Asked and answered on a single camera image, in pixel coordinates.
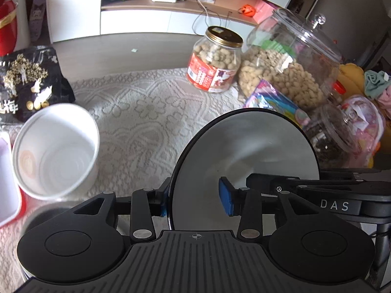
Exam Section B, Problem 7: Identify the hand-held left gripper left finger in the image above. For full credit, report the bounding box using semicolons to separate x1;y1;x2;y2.
73;178;172;242

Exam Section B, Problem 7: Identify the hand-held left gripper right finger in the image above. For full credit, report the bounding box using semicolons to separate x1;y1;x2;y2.
219;176;310;241

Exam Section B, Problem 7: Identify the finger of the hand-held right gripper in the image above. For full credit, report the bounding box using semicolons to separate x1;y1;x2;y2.
259;179;307;203
246;173;356;187

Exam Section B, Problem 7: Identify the blue enamel bowl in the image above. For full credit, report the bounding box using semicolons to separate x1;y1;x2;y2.
167;108;320;231

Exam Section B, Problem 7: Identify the white round disposable bowl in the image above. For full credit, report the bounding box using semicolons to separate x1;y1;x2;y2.
11;103;100;201

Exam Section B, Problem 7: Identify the white rectangular plastic tray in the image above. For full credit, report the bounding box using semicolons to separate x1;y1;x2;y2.
0;131;24;228

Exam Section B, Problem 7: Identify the small glass jar of seeds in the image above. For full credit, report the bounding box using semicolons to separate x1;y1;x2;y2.
304;104;361;169

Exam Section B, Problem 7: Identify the pink candy bag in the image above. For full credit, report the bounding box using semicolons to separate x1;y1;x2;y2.
337;94;386;169

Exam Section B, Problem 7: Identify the colourful marshmallow bag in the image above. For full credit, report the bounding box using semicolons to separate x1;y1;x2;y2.
244;79;311;129

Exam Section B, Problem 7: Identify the white lace tablecloth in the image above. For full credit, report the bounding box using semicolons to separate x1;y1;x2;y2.
0;67;254;281

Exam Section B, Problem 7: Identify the large glass jar with lid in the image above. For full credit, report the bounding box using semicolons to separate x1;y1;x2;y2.
238;7;345;113

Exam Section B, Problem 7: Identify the green cloth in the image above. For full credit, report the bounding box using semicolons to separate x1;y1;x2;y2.
364;70;391;100

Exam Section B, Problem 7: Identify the yellow plush toy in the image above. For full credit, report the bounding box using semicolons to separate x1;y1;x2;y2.
337;63;368;99

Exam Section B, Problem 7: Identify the peanut jar with gold lid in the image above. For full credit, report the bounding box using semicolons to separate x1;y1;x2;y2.
186;26;244;94

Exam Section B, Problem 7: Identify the orange pumpkin toy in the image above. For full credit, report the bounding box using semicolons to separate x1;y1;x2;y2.
238;4;256;18

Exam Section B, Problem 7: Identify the pink box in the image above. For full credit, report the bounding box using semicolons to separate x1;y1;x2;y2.
253;0;278;24

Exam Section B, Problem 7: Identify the black snack bag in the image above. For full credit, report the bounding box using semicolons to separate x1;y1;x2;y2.
0;46;76;124

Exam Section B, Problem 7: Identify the white wooden tv cabinet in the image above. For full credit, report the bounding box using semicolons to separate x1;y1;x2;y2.
45;0;306;44

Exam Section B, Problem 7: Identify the grey refrigerator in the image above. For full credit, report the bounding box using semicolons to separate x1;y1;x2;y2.
305;0;391;63

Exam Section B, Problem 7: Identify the skateboard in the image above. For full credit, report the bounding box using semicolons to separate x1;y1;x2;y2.
28;0;47;42

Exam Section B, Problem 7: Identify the red bin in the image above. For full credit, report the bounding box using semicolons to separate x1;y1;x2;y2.
0;0;18;57

